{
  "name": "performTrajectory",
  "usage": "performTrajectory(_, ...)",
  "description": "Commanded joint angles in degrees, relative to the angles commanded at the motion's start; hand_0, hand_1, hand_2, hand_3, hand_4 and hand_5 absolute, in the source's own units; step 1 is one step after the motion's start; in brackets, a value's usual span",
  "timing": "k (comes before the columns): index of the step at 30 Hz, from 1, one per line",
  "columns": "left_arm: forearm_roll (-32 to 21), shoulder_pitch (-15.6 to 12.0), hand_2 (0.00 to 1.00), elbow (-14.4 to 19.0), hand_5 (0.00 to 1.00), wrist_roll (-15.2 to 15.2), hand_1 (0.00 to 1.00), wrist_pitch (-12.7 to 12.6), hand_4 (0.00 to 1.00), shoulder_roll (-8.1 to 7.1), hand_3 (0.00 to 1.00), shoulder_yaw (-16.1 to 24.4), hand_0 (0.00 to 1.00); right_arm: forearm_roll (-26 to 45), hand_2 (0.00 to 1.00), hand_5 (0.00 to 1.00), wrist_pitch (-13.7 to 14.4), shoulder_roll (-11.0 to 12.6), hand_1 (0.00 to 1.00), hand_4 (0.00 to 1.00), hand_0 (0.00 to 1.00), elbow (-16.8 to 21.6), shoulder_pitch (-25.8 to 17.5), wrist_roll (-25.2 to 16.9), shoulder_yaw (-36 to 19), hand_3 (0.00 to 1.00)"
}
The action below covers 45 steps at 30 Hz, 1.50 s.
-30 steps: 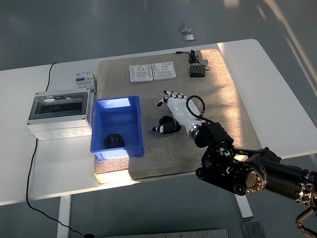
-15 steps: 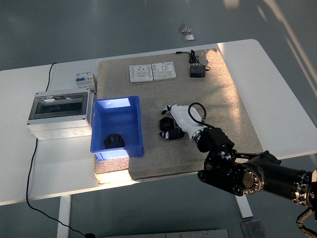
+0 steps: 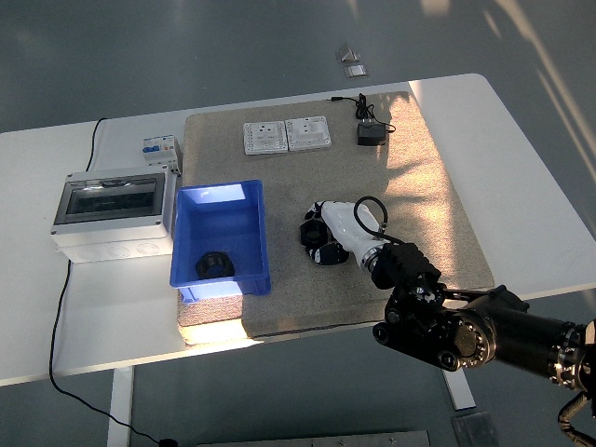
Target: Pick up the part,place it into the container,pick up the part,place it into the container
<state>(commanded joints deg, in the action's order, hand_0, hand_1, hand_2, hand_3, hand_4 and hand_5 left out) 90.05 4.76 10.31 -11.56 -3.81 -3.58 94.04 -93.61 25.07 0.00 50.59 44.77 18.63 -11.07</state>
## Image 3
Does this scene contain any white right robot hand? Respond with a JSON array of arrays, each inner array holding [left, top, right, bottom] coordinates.
[[304, 199, 384, 267]]

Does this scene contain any black hexagonal nut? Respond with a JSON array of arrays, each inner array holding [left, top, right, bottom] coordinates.
[[194, 251, 236, 280], [298, 220, 334, 249]]

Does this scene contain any blue plastic box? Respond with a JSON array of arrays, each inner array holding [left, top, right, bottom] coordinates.
[[169, 179, 273, 305]]

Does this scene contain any grey distribution box, clear cover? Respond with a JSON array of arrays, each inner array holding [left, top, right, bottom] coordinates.
[[49, 171, 181, 265]]

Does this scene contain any grey-brown mat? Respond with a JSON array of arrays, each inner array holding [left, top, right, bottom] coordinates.
[[176, 90, 495, 346]]

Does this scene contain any black power adapter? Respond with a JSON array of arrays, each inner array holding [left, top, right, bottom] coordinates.
[[356, 122, 387, 148]]

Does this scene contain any white socket panel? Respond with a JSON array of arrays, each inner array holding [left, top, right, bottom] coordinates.
[[283, 115, 332, 153], [242, 120, 288, 156]]

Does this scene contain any open metal floor outlet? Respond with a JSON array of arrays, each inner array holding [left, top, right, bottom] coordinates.
[[335, 44, 362, 64]]

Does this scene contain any white table leg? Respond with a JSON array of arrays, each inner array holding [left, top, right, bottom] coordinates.
[[106, 366, 137, 447], [440, 368, 477, 412]]

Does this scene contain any white and blue circuit breaker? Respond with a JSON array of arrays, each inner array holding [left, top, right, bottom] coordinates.
[[141, 134, 183, 177]]

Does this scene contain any grey metal plate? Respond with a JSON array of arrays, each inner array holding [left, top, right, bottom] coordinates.
[[195, 429, 432, 447]]

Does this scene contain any dark metal floor plate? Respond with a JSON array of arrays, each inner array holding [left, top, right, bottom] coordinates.
[[450, 411, 502, 447]]

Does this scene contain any black adapter cord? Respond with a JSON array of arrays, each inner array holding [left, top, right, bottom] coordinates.
[[329, 94, 397, 136]]

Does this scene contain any long black power cable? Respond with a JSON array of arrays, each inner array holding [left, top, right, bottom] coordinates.
[[47, 117, 181, 447]]

